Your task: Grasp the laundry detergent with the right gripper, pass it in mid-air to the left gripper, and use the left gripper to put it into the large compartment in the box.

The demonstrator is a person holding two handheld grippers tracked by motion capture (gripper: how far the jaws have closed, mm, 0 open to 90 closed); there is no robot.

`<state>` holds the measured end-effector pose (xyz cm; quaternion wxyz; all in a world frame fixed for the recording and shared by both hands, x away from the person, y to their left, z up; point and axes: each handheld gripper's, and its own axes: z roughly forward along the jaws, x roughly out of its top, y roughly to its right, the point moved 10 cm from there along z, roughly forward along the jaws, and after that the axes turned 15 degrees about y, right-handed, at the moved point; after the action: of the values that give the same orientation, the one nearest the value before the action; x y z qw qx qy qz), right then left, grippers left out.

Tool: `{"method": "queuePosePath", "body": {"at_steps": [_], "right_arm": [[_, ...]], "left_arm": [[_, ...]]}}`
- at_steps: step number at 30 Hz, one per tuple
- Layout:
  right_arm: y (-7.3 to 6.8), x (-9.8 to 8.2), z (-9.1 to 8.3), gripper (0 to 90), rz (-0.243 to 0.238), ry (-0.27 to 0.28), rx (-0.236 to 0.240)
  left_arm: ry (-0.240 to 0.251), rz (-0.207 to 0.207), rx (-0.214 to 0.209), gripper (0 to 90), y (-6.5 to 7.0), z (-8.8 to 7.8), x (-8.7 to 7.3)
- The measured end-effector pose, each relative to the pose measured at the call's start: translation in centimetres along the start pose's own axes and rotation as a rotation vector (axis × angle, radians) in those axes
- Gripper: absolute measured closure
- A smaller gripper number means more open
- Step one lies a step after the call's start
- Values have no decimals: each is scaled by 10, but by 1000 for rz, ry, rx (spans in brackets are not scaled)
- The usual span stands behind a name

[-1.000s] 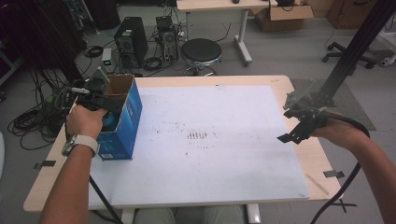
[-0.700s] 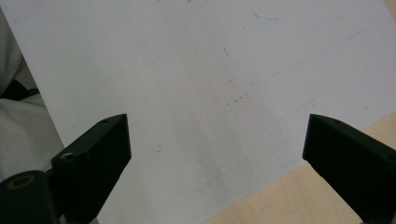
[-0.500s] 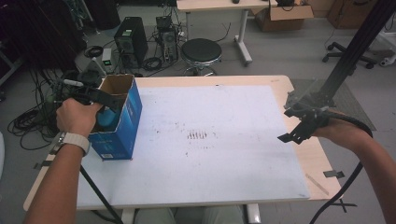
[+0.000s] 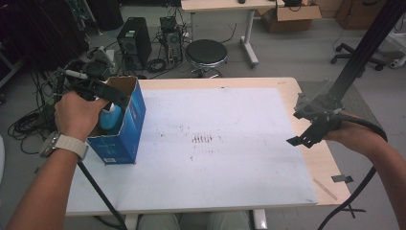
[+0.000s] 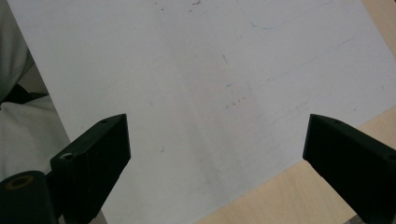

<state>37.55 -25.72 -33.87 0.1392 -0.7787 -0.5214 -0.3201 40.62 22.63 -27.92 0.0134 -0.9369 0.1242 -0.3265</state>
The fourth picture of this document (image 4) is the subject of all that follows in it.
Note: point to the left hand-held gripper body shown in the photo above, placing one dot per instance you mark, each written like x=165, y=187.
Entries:
x=95, y=68

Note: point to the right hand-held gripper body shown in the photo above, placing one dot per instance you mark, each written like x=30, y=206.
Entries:
x=320, y=105

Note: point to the blue bottle with white cap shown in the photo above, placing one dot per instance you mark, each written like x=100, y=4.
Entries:
x=110, y=120

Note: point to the blue cardboard box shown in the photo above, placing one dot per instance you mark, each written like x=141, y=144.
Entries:
x=127, y=140

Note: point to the person's right hand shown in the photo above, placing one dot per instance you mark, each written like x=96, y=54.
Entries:
x=349, y=135

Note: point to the person's left hand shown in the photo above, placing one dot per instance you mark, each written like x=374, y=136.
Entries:
x=78, y=116

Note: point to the grey tape piece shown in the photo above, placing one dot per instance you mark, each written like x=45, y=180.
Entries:
x=341, y=179

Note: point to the black computer tower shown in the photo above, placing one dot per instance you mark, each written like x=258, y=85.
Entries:
x=135, y=41

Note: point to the clear tape strip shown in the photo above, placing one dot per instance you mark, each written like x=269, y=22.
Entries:
x=324, y=188

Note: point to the black office chair base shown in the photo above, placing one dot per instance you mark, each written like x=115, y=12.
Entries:
x=354, y=57

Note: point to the wristwatch with white band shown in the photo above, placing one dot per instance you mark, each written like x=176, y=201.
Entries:
x=72, y=143

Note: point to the black metal stand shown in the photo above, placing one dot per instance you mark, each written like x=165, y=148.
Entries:
x=367, y=44

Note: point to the open computer case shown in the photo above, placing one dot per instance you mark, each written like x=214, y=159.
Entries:
x=172, y=41

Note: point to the open brown cardboard box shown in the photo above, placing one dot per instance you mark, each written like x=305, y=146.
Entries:
x=287, y=22

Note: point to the closed brown cardboard box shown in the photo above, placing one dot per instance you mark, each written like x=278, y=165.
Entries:
x=357, y=16

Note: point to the black round stool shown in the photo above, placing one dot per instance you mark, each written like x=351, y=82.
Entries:
x=206, y=52

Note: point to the white mat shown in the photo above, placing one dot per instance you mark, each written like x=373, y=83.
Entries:
x=207, y=182

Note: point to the person's right leg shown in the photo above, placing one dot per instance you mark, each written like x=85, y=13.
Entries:
x=228, y=222

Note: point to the person's leg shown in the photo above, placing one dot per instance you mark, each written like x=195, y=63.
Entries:
x=228, y=222
x=159, y=223

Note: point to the person's left leg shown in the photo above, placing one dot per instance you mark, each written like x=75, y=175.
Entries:
x=159, y=223

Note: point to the wooden desk with white leg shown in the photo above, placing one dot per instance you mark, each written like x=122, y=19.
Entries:
x=223, y=4

